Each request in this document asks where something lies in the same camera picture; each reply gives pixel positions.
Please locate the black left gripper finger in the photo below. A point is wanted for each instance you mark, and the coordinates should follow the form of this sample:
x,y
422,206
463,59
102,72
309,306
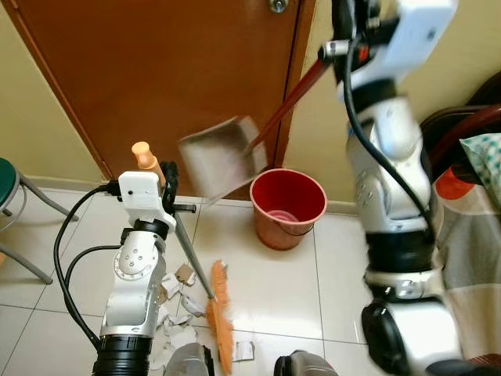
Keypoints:
x,y
170,176

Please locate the orange broom with grey shaft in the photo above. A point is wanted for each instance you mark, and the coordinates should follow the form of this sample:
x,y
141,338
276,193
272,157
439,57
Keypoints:
x,y
220,313

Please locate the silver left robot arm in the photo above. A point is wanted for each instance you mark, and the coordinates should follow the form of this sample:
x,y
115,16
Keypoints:
x,y
135,290

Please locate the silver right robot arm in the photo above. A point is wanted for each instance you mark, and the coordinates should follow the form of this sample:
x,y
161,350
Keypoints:
x,y
399,235

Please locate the metal door lock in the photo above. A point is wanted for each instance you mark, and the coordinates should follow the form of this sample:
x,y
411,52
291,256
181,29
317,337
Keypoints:
x,y
279,5

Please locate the brown cardboard scrap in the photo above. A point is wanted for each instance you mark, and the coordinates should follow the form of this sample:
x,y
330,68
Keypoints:
x,y
185,274

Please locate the white paper scrap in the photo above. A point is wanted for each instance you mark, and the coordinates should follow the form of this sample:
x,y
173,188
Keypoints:
x,y
243,351
182,337
192,305
170,284

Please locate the brown wooden door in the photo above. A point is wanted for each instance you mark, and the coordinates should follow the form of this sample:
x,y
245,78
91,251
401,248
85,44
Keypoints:
x,y
156,70

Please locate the red plastic bucket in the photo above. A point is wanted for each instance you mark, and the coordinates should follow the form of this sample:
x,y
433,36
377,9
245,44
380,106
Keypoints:
x,y
286,215

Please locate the dark brown bed headboard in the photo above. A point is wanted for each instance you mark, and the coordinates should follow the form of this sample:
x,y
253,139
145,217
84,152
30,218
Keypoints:
x,y
450,125

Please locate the green checkered pillow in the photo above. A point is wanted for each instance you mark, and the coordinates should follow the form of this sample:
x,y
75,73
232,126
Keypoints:
x,y
485,160

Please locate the grey orange beige blanket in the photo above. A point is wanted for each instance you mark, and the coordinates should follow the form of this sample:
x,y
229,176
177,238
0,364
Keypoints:
x,y
470,258

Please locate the grey right robot leg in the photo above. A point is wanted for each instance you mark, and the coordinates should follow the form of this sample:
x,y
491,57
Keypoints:
x,y
305,365

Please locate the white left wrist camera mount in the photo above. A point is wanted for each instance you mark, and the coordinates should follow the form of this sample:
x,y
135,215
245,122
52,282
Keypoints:
x,y
141,192

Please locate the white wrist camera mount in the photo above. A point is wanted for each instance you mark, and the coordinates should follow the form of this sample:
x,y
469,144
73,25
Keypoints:
x,y
141,192
415,35

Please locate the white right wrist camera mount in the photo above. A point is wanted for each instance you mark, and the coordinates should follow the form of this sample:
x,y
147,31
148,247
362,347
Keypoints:
x,y
415,35

